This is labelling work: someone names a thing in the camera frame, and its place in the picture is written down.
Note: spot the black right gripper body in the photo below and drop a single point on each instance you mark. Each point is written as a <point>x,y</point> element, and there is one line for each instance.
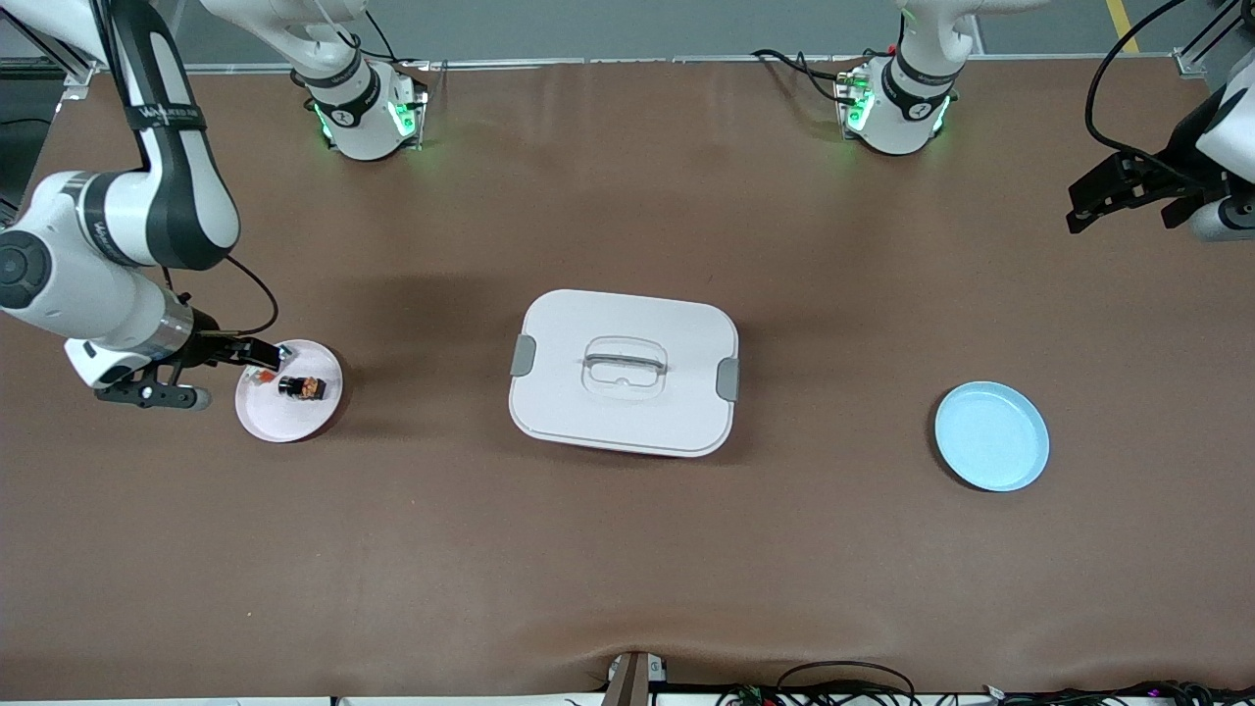
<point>209,347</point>

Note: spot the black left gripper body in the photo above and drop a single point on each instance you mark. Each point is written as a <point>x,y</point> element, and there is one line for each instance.
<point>1170,169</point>

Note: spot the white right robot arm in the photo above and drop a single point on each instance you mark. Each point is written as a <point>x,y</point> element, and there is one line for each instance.
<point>176,176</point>

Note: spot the white lidded storage box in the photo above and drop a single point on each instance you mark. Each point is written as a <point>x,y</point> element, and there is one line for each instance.
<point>627,412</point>

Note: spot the pink round plate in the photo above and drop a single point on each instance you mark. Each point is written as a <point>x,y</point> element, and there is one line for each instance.
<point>289,420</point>

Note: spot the light blue round plate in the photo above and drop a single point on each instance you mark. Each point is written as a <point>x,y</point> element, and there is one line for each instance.
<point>990,436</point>

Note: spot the aluminium frame strut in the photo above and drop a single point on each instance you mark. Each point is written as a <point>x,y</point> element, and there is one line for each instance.
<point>1201,49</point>
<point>59,59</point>

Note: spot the aluminium table edge rail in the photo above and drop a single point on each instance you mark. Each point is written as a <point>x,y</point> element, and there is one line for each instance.
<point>637,61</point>

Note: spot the brown camera mount post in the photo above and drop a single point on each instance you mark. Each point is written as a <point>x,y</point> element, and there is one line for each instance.
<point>627,681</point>

